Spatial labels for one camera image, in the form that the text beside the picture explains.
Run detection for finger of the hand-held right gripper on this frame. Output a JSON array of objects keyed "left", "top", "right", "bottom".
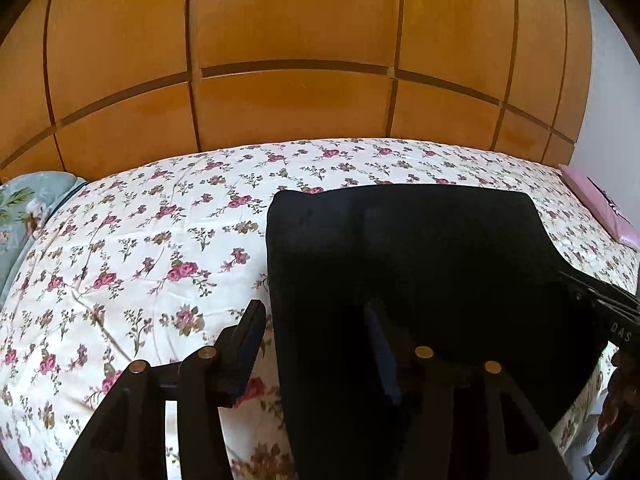
[{"left": 559, "top": 270, "right": 640, "bottom": 317}]

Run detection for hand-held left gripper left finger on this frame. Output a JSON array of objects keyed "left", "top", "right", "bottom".
[{"left": 57, "top": 299, "right": 267, "bottom": 480}]

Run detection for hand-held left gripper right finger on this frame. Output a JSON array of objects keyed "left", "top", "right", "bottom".
[{"left": 362, "top": 305, "right": 573, "bottom": 480}]

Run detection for black pants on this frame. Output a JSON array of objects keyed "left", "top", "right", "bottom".
[{"left": 266, "top": 183, "right": 608, "bottom": 480}]

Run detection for person's right hand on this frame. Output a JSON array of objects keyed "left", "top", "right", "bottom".
[{"left": 597, "top": 347, "right": 640, "bottom": 433}]

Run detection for white floral bedspread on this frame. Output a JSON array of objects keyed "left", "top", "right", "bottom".
[{"left": 0, "top": 137, "right": 640, "bottom": 480}]

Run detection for blue floral pillow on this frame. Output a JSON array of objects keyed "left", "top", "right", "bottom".
[{"left": 0, "top": 171, "right": 88, "bottom": 306}]

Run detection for wooden wardrobe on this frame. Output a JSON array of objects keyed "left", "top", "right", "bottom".
[{"left": 0, "top": 0, "right": 593, "bottom": 185}]

